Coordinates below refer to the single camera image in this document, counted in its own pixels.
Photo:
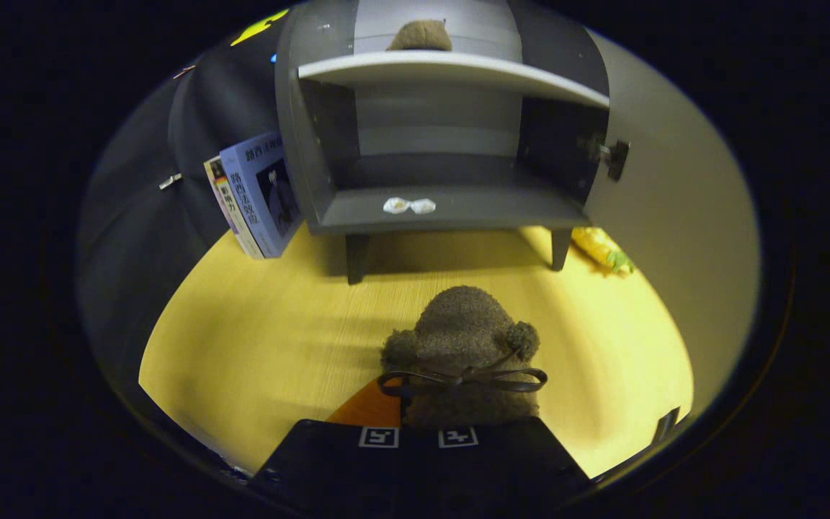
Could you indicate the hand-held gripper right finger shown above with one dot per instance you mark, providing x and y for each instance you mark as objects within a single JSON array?
[{"x": 509, "y": 468}]

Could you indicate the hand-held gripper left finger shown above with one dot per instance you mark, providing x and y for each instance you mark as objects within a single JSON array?
[{"x": 328, "y": 468}]

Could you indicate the brown fuzzy shoe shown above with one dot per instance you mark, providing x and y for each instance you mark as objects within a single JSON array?
[
  {"x": 421, "y": 36},
  {"x": 462, "y": 324}
]

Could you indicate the grey shoe cabinet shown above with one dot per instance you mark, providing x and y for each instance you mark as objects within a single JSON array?
[{"x": 494, "y": 209}]

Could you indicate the black door hinge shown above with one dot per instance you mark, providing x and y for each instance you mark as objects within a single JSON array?
[{"x": 617, "y": 160}]

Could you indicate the yellow plush toy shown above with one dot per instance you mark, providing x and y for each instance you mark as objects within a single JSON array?
[{"x": 591, "y": 245}]

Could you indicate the small white packet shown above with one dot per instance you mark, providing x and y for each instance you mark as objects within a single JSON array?
[
  {"x": 424, "y": 207},
  {"x": 396, "y": 205}
]

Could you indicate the blue book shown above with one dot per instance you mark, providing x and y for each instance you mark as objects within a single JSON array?
[{"x": 264, "y": 194}]

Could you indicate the black backdrop cloth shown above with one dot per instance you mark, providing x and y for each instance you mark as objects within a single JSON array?
[{"x": 141, "y": 238}]

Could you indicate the white clothespin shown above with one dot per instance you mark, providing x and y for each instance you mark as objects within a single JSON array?
[{"x": 170, "y": 182}]

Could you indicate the pink clothespin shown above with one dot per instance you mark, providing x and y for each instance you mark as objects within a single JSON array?
[{"x": 184, "y": 71}]

